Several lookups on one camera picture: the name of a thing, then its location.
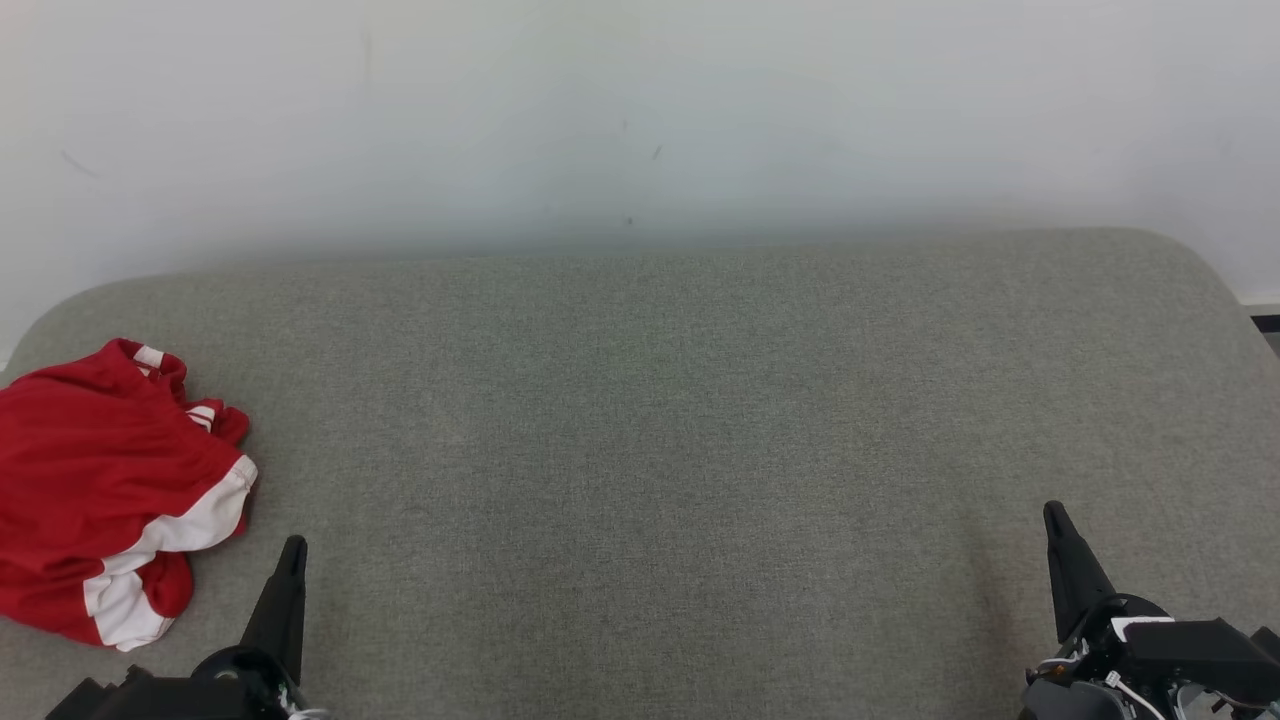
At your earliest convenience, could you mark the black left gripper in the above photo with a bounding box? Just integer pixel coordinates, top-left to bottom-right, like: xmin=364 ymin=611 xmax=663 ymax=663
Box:
xmin=185 ymin=536 xmax=313 ymax=720

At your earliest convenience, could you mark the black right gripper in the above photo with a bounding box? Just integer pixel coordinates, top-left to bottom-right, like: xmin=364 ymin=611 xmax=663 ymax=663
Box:
xmin=1020 ymin=501 xmax=1183 ymax=720

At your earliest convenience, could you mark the red shorts white side stripe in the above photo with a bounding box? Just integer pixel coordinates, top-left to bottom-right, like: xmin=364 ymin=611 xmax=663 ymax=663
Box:
xmin=0 ymin=345 xmax=259 ymax=652

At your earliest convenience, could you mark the grey fabric sofa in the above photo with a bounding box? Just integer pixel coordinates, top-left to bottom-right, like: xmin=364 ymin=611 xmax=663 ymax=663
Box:
xmin=0 ymin=228 xmax=1280 ymax=720

